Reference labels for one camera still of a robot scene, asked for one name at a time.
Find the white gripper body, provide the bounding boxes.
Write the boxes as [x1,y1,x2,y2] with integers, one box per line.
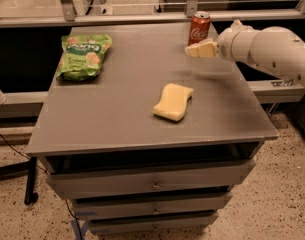
[217,20,259,63]

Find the red coke can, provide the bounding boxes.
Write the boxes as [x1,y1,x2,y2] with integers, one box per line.
[188,11,211,45]

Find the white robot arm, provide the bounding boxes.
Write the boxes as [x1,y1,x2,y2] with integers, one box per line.
[185,20,305,88]

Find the yellow sponge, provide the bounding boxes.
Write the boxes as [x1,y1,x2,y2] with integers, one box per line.
[152,83,194,122]

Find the green chip bag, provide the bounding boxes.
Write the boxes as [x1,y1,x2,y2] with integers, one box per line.
[56,34,112,82]

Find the grey metal railing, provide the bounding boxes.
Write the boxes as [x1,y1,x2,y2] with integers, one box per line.
[0,0,305,28]

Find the grey drawer cabinet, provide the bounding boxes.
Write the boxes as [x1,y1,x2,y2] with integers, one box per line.
[25,21,279,236]

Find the middle grey drawer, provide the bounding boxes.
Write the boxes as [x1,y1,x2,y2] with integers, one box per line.
[73,192,232,220]

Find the grey drawer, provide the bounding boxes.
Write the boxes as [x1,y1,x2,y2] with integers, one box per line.
[88,211,218,235]
[73,192,232,220]
[47,159,255,199]

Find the top grey drawer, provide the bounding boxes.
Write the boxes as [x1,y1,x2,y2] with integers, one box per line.
[47,159,255,199]

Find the bottom grey drawer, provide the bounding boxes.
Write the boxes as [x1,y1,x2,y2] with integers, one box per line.
[88,211,218,235]

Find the black stand leg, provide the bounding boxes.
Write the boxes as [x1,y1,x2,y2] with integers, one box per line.
[0,158,38,205]

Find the black cable on floor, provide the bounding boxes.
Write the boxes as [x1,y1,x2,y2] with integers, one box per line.
[0,126,83,240]

